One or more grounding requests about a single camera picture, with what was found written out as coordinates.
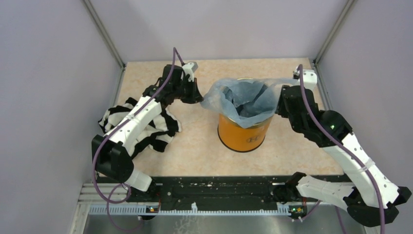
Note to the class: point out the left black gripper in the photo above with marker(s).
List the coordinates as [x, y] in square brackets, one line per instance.
[197, 96]

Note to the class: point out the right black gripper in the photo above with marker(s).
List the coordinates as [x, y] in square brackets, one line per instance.
[281, 109]

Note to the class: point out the translucent blue plastic trash bag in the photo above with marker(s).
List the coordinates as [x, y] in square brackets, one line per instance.
[246, 101]

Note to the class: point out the orange gold-rimmed trash bin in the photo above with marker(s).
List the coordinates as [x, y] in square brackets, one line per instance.
[241, 139]

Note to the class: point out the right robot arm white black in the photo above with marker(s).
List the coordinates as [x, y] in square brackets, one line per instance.
[371, 199]

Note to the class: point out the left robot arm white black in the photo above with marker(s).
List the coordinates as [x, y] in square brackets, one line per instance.
[113, 151]

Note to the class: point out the black white striped cloth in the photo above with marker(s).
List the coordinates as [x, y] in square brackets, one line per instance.
[156, 135]

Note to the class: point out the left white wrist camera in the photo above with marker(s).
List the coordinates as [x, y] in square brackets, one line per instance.
[189, 70]

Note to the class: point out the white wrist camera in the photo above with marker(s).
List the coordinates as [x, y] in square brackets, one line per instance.
[189, 70]
[310, 78]

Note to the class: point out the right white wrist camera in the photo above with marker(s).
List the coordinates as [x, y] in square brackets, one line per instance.
[310, 78]

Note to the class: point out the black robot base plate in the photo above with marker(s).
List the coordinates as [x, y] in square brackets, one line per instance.
[224, 193]

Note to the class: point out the white toothed cable duct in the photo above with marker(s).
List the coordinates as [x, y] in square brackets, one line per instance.
[151, 209]

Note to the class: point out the right aluminium corner post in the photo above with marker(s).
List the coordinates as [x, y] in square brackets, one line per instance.
[334, 30]

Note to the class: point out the aluminium corner post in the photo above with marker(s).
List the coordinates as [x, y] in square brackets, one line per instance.
[103, 32]
[334, 30]

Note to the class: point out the left aluminium corner post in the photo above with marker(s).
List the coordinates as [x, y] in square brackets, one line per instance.
[103, 32]

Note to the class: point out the aluminium frame rail front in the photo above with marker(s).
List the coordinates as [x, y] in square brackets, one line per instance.
[89, 195]

